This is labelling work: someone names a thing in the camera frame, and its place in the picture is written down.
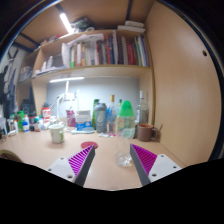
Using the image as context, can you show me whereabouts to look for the white bottle with blue label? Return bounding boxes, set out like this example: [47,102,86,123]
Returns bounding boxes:
[22,119,30,133]

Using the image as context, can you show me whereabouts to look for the dark hanging clothes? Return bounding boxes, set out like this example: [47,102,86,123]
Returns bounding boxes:
[0,46,21,118]

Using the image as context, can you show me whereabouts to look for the white and green tube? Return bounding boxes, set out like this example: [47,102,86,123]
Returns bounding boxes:
[98,132,117,138]

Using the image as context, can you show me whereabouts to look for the brown bottle with green cap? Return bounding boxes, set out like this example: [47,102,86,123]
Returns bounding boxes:
[33,117,42,133]

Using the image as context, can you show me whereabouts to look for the tall clear bottle white cap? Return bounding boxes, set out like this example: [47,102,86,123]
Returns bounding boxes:
[136,90,150,125]

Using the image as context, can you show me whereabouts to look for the white mug with green base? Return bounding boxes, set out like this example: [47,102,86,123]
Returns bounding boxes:
[48,123,66,145]

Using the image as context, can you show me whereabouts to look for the grey shaker bottle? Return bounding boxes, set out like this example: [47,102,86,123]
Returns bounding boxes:
[93,102,108,134]

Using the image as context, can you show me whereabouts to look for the short ceiling light bar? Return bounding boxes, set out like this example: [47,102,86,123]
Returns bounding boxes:
[59,12,74,34]

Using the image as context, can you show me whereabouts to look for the long under-shelf light bar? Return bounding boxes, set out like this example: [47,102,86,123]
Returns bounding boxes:
[49,76,86,84]

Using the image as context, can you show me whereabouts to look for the white wall socket strip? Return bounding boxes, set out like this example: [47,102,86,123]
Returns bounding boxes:
[63,93,78,102]

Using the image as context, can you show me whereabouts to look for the clear green-capped drink bottle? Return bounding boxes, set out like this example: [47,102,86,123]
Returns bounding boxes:
[114,100,137,168]

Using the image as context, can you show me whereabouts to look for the wooden shelf unit with books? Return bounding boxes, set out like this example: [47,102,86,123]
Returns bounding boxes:
[18,19,154,84]

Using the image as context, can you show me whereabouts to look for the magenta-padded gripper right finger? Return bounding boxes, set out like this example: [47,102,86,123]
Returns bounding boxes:
[129,143,183,187]

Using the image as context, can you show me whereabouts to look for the green plastic bottle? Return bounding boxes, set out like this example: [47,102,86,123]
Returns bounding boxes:
[17,110,26,132]

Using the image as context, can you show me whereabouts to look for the brown ceramic mug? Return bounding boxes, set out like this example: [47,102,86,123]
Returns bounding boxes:
[136,123,159,143]

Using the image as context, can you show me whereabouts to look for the slim bottle with green cap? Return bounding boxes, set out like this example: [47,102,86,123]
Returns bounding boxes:
[116,98,124,111]

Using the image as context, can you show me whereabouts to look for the black box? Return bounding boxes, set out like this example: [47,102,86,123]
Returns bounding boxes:
[20,99,36,116]

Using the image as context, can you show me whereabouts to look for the clear glass bottle gold cap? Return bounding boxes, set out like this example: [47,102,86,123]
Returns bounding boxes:
[106,94,119,134]

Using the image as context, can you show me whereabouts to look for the blue and white carton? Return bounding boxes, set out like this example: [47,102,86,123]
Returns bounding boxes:
[75,110,93,132]

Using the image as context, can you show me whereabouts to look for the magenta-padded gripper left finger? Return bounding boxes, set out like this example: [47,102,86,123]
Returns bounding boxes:
[46,144,96,188]

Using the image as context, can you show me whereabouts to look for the white cable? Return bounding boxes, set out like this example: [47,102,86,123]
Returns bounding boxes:
[55,94,68,125]

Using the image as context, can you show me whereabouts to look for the magenta pouch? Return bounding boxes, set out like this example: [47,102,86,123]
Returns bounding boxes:
[65,109,78,128]

